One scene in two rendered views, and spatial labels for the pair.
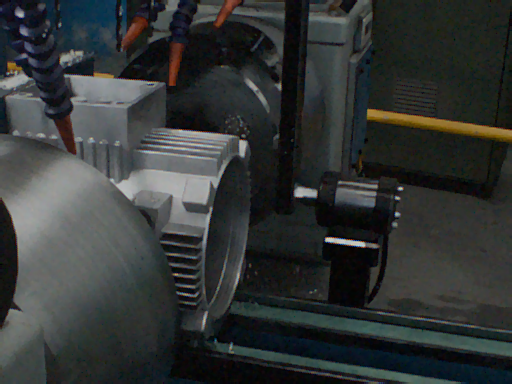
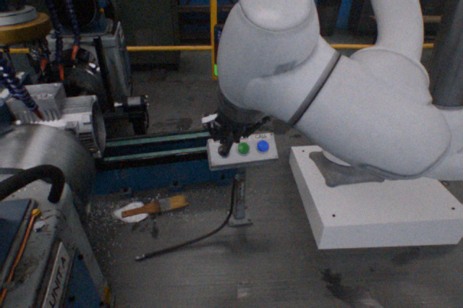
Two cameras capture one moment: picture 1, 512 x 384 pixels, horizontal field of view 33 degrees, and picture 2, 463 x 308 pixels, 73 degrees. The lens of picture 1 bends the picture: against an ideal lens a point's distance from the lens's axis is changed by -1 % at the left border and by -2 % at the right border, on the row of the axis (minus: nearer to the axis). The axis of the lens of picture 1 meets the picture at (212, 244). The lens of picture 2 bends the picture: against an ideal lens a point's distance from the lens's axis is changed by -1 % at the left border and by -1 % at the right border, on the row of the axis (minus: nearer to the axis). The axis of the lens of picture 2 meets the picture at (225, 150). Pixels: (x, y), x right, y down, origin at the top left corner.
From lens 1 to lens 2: 24 cm
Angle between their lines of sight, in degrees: 26
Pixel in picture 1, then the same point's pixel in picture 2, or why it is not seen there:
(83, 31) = not seen: outside the picture
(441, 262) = (166, 107)
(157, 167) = (69, 113)
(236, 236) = (100, 123)
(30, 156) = (34, 129)
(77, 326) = (71, 176)
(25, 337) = (66, 189)
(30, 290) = not seen: hidden behind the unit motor
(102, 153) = (49, 113)
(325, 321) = (135, 141)
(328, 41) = (110, 46)
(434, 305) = (166, 123)
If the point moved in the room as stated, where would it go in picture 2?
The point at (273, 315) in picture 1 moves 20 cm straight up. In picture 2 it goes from (119, 144) to (105, 89)
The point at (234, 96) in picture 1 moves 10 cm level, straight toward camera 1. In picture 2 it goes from (85, 77) to (88, 87)
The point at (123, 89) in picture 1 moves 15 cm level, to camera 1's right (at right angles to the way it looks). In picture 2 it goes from (47, 87) to (100, 77)
